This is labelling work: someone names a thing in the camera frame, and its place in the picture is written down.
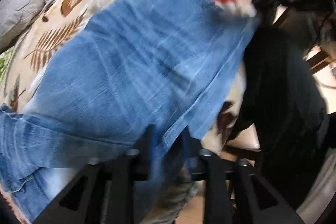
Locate blue denim jeans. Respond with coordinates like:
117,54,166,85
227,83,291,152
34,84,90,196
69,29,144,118
1,0,258,222

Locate green patterned cloth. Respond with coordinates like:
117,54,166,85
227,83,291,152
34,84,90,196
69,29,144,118
0,47,14,83

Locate leaf-patterned cream blanket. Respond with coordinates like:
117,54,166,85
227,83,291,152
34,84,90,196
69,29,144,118
0,0,261,224

